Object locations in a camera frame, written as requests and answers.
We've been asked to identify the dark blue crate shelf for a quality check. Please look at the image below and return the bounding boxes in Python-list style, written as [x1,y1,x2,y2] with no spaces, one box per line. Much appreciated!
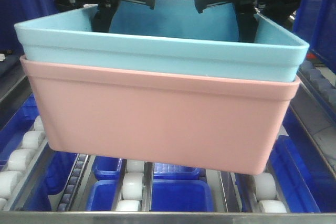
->
[1,0,58,54]
[293,0,335,72]

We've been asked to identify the small blue bin lower shelf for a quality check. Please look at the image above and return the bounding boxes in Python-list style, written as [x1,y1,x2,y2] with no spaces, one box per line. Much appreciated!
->
[151,179,214,212]

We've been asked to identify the pink plastic box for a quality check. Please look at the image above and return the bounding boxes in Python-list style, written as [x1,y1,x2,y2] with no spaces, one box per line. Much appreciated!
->
[20,57,300,175]

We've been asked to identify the dark blue crate shelf right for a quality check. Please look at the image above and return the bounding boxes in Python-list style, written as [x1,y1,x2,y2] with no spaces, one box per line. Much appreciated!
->
[293,0,335,72]

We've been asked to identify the grey roller track far right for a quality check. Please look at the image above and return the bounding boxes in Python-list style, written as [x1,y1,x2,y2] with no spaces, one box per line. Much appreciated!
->
[299,60,335,110]

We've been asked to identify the dark blue crate shelf left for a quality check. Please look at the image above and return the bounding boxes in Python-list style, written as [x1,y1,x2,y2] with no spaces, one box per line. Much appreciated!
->
[1,0,58,54]

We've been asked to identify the white roller track left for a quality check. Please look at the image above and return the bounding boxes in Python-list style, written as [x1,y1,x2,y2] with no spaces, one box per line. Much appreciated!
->
[1,116,47,211]

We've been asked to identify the white roller track centre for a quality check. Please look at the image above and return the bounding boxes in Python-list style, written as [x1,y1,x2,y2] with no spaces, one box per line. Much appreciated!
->
[116,159,145,212]

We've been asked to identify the white roller track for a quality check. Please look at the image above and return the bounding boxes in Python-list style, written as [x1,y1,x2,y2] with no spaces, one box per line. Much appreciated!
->
[1,116,47,211]
[253,173,287,213]
[116,159,145,212]

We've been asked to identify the light blue plastic box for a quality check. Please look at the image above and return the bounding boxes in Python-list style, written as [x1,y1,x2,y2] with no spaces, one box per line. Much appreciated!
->
[15,0,309,82]

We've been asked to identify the white roller track right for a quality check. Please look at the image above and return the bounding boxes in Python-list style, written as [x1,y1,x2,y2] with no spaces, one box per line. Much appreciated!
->
[253,173,287,213]

